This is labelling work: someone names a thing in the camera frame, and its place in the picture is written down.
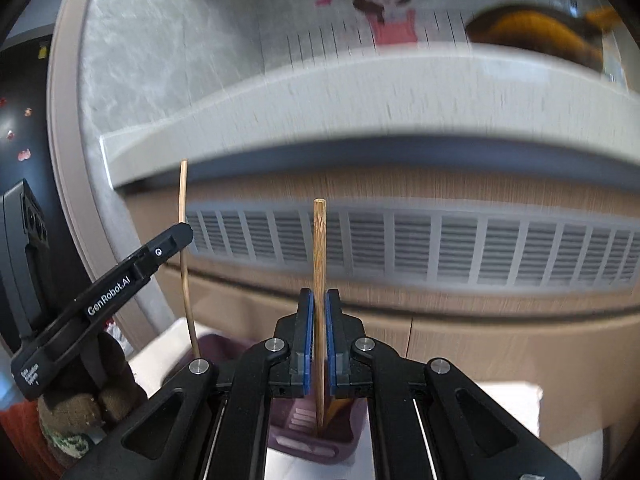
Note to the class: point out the wooden kitchen cabinet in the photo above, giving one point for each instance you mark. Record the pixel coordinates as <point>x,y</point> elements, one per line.
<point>500,340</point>

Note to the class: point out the grey stone countertop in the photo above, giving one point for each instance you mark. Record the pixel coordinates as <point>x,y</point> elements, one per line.
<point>350,100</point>

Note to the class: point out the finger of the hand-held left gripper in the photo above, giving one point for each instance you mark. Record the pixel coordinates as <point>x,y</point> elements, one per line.
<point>107,300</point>

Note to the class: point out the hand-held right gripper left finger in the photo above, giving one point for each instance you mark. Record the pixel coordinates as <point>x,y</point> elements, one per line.
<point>307,340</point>

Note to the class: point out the black refrigerator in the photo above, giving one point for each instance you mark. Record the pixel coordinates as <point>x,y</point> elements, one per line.
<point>15,110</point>

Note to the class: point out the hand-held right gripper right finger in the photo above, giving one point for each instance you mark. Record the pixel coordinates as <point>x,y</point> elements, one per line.
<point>331,340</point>

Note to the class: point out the beige door frame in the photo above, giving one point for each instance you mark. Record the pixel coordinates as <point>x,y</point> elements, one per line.
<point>65,110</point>

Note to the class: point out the purple plastic utensil holder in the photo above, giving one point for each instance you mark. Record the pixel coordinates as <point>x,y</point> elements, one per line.
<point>300,447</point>

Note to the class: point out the cartoon wall sticker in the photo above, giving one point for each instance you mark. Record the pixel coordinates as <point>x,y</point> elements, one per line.
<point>390,5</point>

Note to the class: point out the long grey vent grille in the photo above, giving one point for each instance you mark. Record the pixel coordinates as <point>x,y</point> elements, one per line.
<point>450,245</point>

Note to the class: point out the person's left hand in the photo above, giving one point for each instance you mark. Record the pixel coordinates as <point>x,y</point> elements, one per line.
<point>115,385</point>

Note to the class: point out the white cloth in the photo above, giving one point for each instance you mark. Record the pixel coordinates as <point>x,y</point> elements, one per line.
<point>500,405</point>

